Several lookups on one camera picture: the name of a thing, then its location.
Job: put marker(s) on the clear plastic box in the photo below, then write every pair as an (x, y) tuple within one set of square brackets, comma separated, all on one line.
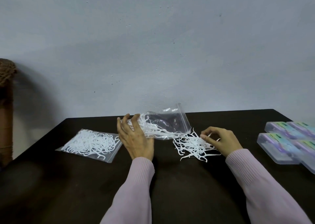
[(308, 155), (276, 127), (304, 128), (278, 147)]

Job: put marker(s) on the person's right thumb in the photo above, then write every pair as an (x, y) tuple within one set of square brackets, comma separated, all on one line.
[(206, 139)]

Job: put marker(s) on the person's left forearm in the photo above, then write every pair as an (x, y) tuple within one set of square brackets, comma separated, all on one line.
[(134, 191)]

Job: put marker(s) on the person's left little finger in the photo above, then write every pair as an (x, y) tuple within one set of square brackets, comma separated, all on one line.
[(119, 126)]

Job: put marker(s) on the single white floss pick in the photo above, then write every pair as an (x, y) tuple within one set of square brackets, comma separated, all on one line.
[(209, 134)]

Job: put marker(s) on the person's right hand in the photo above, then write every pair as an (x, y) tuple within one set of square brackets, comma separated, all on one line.
[(227, 141)]

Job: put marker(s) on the packed heap of floss picks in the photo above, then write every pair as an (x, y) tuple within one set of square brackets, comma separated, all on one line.
[(91, 142)]

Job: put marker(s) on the sealed clear zip bag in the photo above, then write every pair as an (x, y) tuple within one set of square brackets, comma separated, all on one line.
[(112, 155)]

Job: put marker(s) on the person's right forearm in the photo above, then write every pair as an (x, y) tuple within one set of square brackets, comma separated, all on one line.
[(258, 187)]

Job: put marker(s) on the clear zip bag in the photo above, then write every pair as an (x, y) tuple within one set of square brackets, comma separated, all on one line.
[(112, 155), (169, 119)]

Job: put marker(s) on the person's left hand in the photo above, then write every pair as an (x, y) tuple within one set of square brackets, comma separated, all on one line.
[(136, 142)]

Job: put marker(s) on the loose pile of floss picks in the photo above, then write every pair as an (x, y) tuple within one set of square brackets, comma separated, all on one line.
[(192, 146)]

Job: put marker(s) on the person's left middle finger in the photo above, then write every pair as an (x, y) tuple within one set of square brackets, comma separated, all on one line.
[(135, 121)]

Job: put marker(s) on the bunch of bagged floss picks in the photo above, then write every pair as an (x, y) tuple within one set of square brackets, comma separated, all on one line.
[(153, 130)]

